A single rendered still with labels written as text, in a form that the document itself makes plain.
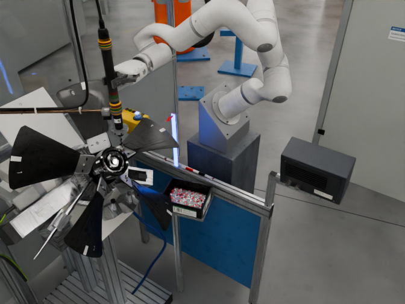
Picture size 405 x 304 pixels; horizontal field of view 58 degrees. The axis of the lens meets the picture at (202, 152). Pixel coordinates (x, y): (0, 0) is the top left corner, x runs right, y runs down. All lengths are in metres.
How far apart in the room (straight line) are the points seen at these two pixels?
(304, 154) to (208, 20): 0.61
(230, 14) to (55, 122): 0.89
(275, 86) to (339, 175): 0.48
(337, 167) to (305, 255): 1.36
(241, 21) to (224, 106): 0.65
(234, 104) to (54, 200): 0.93
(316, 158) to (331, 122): 1.65
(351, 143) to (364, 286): 1.11
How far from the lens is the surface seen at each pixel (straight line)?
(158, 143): 1.60
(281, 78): 1.64
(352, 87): 2.92
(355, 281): 2.69
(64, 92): 1.57
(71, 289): 2.51
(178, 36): 1.38
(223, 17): 1.29
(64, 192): 1.51
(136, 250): 2.68
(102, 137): 1.50
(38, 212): 1.47
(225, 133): 1.86
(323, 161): 1.45
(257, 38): 1.29
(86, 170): 1.48
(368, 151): 3.14
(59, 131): 1.70
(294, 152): 1.47
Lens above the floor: 2.11
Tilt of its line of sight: 38 degrees down
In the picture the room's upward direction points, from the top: straight up
